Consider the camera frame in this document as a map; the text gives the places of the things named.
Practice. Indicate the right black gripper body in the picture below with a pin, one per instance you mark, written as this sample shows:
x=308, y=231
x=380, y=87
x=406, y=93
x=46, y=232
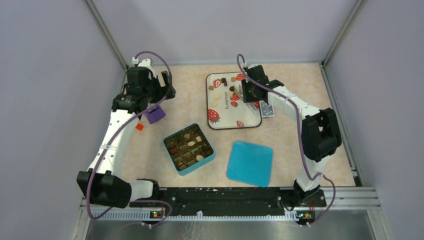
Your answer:
x=249, y=95

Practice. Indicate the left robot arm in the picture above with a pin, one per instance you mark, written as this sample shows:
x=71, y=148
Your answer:
x=101, y=183

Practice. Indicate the teal chocolate box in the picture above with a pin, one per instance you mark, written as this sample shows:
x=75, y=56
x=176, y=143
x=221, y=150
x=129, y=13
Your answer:
x=183, y=157

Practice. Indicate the orange cube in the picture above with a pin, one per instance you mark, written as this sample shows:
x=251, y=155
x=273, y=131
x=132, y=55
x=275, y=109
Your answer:
x=139, y=127

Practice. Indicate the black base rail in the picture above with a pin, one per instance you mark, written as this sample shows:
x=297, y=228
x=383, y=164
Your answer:
x=231, y=201

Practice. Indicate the purple metronome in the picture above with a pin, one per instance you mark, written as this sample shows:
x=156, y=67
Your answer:
x=155, y=115

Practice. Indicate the blue playing card deck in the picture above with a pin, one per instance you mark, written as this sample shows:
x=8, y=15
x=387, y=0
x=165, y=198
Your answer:
x=267, y=111

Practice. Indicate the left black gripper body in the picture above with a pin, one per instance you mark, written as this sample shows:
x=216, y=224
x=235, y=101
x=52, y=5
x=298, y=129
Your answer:
x=153, y=91

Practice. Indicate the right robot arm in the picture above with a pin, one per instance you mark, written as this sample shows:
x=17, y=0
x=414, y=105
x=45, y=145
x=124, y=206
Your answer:
x=317, y=129

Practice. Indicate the strawberry pattern white tray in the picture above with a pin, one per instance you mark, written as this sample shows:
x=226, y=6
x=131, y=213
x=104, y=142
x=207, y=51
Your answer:
x=229, y=111

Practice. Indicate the teal box lid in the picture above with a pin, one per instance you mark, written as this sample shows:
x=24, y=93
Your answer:
x=250, y=164

